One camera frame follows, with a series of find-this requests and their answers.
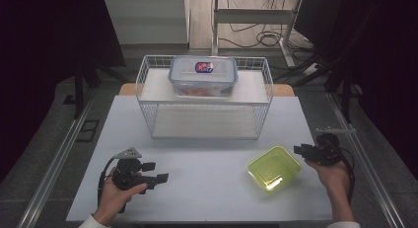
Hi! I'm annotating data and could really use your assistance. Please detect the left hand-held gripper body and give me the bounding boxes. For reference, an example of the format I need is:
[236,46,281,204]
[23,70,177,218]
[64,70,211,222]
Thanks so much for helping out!
[111,147,158,191]

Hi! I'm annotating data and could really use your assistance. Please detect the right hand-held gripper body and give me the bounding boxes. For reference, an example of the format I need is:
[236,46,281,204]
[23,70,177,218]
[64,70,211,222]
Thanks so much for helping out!
[304,126,357,167]

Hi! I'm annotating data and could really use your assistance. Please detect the white wire rack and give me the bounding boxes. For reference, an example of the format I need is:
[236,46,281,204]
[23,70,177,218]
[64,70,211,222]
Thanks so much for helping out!
[135,54,275,141]

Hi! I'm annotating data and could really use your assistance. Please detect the clear lidded food container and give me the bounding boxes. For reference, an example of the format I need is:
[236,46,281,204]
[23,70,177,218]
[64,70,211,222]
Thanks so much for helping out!
[168,55,239,98]

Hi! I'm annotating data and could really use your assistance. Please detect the person's left hand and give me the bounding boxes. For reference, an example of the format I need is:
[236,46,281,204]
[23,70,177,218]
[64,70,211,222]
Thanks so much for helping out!
[93,166,149,226]

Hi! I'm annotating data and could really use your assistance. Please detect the person's right hand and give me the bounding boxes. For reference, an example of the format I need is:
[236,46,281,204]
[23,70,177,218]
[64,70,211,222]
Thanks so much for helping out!
[304,158,351,202]

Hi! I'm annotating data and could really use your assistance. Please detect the green plastic container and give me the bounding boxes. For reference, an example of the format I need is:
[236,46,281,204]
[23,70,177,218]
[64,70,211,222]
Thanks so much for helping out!
[246,145,303,192]

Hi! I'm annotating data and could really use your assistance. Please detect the black metal stand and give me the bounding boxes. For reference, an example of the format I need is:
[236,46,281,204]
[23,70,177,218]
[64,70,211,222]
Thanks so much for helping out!
[272,53,363,123]
[72,56,127,120]

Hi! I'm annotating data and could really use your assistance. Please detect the wooden table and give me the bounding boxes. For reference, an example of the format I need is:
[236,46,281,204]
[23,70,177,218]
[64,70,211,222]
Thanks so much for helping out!
[118,82,296,98]

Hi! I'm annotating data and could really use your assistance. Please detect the white cabinet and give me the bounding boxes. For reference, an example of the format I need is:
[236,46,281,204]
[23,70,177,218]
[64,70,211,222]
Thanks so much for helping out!
[103,0,191,45]

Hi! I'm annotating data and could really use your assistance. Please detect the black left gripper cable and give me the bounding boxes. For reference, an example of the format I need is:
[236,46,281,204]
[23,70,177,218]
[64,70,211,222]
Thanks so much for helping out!
[97,156,116,202]

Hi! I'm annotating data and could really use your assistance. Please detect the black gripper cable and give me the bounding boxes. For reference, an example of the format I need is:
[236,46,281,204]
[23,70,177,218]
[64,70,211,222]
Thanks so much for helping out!
[97,156,116,202]
[339,148,357,204]

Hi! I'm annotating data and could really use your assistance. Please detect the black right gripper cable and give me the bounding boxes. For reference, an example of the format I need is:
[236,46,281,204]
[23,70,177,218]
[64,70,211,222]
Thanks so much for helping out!
[339,148,357,204]

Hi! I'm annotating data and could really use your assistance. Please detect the metal floor rail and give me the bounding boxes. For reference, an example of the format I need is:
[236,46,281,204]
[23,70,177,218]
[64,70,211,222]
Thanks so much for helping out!
[16,89,95,228]
[326,91,407,228]

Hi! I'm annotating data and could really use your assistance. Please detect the black floor cables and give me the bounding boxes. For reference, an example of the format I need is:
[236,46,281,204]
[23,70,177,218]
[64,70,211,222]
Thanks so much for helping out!
[218,0,316,54]

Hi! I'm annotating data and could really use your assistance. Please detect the white metal desk frame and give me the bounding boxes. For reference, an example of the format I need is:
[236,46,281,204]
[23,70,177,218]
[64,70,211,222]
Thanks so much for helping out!
[211,0,304,68]

